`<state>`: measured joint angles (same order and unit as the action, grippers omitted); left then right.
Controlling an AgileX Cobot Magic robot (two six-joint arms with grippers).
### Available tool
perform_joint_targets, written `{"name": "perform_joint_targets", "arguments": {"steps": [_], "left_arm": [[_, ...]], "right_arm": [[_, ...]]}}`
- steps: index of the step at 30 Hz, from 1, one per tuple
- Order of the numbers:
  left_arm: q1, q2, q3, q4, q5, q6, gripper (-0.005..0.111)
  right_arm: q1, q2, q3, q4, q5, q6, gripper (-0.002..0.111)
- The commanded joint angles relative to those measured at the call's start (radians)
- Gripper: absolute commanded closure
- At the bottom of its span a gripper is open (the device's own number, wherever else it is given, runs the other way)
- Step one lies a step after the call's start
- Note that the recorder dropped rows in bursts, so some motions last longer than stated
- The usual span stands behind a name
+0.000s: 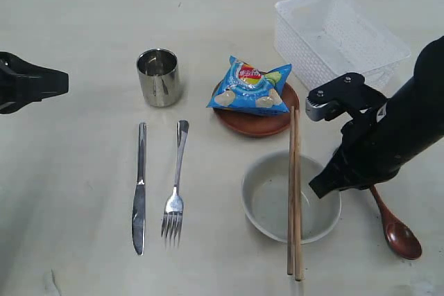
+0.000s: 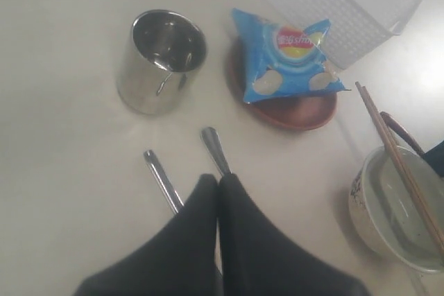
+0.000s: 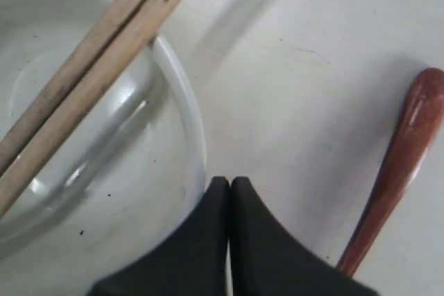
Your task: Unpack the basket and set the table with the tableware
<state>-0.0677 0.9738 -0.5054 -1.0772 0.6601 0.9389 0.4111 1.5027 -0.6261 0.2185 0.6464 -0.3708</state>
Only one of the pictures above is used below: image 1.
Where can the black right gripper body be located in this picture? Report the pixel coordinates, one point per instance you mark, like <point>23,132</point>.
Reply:
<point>369,155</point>

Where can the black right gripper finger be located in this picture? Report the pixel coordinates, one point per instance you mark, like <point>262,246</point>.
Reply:
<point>334,177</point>

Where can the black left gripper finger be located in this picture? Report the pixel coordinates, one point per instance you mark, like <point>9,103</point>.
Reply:
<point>22,81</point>
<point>9,107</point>

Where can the wooden chopstick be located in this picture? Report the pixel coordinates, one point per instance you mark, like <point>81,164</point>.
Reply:
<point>298,205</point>
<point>290,204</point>

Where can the white ceramic bowl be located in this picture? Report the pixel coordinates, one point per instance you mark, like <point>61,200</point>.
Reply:
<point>264,195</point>

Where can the brown wooden handle spoon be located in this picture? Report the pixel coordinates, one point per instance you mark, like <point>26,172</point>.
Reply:
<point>399,237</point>

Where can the brown round plate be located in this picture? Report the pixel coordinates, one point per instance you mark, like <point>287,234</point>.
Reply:
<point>253,125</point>

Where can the blue chips snack bag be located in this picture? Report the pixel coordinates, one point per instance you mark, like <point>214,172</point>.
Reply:
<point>246,89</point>

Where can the stainless steel cup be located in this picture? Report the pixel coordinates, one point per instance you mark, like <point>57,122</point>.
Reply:
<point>158,77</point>

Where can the silver metal fork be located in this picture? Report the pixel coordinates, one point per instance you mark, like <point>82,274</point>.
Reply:
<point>173,210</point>

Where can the silver metal knife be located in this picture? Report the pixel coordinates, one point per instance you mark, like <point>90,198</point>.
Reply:
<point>139,200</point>

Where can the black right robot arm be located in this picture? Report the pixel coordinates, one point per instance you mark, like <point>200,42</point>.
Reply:
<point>418,104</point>

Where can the white perforated plastic basket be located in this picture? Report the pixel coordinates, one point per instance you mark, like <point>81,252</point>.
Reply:
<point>324,39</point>

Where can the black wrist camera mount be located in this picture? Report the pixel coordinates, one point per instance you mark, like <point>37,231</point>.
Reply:
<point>346,93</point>

